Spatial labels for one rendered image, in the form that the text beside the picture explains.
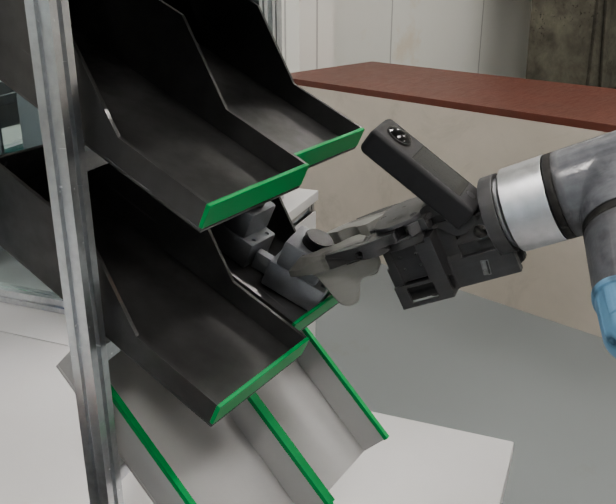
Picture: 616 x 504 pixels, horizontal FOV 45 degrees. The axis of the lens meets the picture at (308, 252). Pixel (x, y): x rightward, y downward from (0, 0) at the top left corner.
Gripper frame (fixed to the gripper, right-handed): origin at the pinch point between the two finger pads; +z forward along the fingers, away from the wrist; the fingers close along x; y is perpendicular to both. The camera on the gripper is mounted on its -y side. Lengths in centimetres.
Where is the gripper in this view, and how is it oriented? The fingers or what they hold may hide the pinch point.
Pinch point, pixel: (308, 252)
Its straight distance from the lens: 74.8
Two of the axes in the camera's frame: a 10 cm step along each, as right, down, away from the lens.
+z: -8.3, 2.7, 5.0
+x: 3.7, -4.1, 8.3
